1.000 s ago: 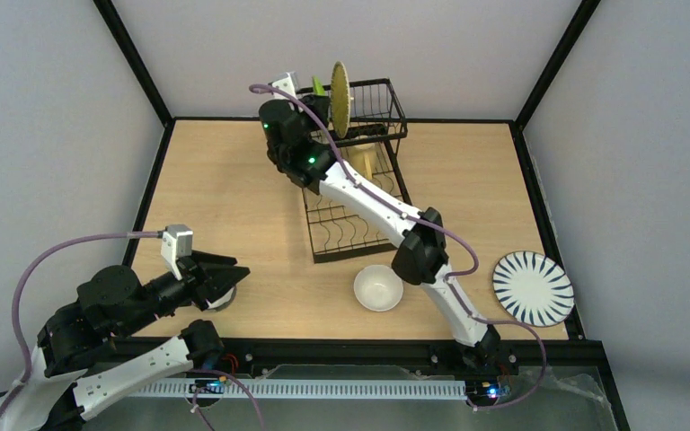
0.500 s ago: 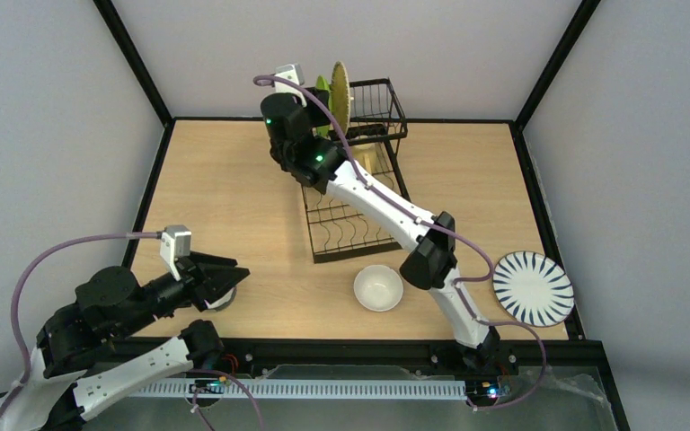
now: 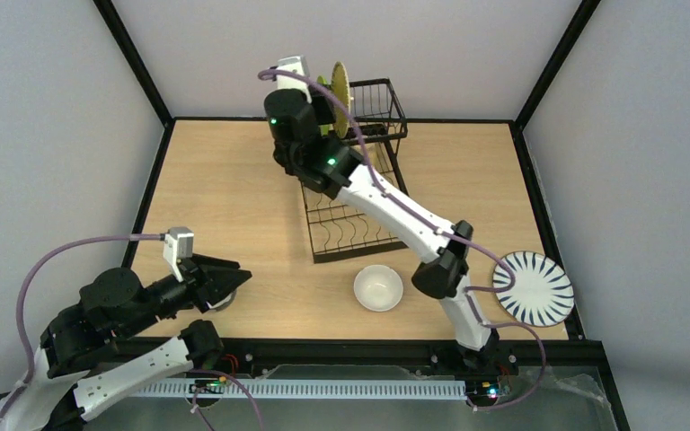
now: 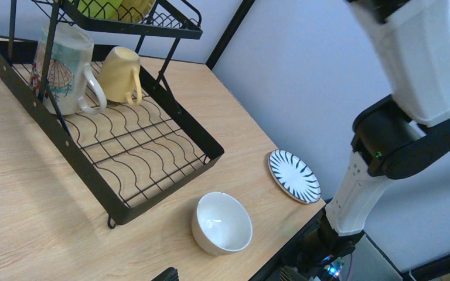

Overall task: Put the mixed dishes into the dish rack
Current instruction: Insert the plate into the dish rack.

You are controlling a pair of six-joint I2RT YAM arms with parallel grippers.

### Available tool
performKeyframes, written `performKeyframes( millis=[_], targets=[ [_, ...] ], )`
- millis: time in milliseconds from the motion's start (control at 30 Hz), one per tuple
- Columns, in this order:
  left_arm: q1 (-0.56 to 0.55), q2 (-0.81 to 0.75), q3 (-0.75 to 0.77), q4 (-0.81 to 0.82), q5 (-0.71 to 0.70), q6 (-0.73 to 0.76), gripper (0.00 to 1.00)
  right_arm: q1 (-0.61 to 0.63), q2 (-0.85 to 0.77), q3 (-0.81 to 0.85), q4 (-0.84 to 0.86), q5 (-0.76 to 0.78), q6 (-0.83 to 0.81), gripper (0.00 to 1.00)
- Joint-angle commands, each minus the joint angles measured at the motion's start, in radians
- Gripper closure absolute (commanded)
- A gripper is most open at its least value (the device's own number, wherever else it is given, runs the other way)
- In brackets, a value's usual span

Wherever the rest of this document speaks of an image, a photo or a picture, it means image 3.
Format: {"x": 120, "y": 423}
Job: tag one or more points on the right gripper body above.
{"x": 323, "y": 108}

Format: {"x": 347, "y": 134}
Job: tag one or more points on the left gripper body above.
{"x": 203, "y": 284}

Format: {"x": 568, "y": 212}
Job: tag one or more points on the green plate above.
{"x": 325, "y": 112}

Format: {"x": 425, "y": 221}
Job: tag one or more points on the round bamboo tray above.
{"x": 340, "y": 87}

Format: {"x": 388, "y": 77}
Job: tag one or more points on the black wire dish rack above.
{"x": 337, "y": 230}

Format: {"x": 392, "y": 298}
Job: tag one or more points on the blue striped white plate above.
{"x": 542, "y": 295}

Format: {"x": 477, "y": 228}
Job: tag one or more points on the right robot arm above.
{"x": 327, "y": 166}

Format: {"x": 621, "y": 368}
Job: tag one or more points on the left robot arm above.
{"x": 62, "y": 391}

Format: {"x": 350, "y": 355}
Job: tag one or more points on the white bowl dark rim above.
{"x": 226, "y": 302}

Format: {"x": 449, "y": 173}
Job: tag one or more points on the left circuit board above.
{"x": 209, "y": 386}

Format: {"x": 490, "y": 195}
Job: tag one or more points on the circuit board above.
{"x": 209, "y": 386}
{"x": 487, "y": 391}

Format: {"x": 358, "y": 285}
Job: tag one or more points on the white ceramic bowl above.
{"x": 378, "y": 288}

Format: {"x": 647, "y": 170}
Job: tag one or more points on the right circuit board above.
{"x": 487, "y": 391}

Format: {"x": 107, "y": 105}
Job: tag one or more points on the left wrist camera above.
{"x": 178, "y": 245}

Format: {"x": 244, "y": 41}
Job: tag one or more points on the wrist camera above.
{"x": 178, "y": 245}
{"x": 296, "y": 65}

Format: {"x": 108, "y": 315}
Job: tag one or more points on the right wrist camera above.
{"x": 296, "y": 65}

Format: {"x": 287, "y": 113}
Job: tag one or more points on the white slotted cable duct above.
{"x": 266, "y": 389}

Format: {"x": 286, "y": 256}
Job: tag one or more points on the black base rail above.
{"x": 430, "y": 357}

